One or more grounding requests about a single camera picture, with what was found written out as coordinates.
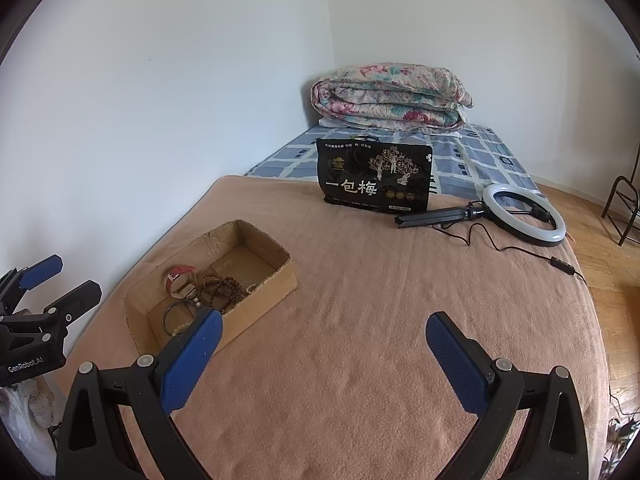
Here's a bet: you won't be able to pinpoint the black printed snack bag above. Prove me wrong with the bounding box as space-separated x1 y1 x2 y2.
316 136 433 211

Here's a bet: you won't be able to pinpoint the dark metal bangle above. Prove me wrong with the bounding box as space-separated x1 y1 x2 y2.
162 301 199 334

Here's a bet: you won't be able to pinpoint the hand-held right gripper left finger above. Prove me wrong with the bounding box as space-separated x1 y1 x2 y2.
55 307 224 480

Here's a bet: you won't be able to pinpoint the white plastic bag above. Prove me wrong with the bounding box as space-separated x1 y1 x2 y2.
0 385 57 461

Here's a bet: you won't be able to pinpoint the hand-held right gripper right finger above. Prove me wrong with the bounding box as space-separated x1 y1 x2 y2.
425 311 591 480

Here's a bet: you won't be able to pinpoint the white bead bracelet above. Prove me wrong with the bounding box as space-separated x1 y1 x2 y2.
170 297 203 337

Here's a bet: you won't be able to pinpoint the brown wooden bead necklace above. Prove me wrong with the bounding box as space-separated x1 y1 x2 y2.
197 271 251 317

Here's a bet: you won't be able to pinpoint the black metal rack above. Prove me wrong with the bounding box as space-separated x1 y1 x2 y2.
602 140 640 247

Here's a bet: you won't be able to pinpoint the folded floral quilt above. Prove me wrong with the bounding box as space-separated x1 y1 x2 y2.
310 63 474 134

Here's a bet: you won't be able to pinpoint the black folded tripod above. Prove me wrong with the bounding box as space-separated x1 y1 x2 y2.
395 201 486 229

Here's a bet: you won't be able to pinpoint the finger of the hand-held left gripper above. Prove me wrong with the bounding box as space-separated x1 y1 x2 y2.
0 255 64 317
44 281 102 341

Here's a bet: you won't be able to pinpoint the red strap wristwatch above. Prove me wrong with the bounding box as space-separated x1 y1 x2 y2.
166 266 199 299

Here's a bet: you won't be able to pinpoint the black ring light cable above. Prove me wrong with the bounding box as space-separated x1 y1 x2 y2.
432 219 621 411

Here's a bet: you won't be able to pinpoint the blue checked bedsheet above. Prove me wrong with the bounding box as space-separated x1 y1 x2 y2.
244 124 541 196

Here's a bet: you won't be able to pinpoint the white ring light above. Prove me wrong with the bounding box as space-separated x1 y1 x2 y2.
482 182 567 247

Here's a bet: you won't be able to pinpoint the cardboard box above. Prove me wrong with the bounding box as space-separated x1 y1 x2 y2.
124 219 299 361

